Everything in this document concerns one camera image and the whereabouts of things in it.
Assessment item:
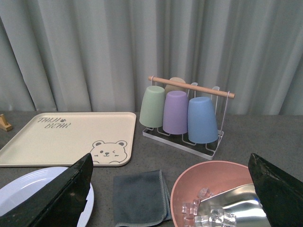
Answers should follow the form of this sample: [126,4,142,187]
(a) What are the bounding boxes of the beige plastic cup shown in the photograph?
[164,77,187,95]

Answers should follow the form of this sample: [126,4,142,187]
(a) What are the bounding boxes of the green plastic cup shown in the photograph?
[139,86,166,128]

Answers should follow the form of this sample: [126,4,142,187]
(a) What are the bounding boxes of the purple plastic cup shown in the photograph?
[163,91,189,135]

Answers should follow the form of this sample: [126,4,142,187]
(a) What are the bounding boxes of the clear ice cubes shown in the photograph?
[181,188,237,227]

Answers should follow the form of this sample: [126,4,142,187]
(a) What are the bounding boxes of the blue plastic cup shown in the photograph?
[187,97,218,144]

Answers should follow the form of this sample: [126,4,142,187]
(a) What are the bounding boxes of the white round plate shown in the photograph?
[0,167,94,227]

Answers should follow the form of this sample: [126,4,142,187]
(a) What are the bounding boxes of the pink plastic bowl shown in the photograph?
[170,161,253,227]

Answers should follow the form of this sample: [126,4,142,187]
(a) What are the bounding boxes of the wooden dish rack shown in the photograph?
[0,114,13,131]

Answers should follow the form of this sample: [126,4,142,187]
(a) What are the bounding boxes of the grey curtain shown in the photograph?
[0,0,303,115]

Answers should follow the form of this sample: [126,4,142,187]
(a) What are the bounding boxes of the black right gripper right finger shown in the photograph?
[248,153,303,227]

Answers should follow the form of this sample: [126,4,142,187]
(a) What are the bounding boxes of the grey folded cloth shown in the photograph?
[112,170,172,227]

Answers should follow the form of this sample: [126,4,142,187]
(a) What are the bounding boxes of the white wire cup rack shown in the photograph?
[139,76,235,160]

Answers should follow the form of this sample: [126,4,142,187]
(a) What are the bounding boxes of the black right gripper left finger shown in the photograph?
[0,153,93,227]

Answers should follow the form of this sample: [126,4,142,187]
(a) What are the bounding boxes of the steel ice scoop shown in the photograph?
[202,184,270,227]

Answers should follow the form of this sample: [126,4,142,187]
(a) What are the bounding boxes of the beige bear serving tray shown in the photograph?
[0,112,136,167]

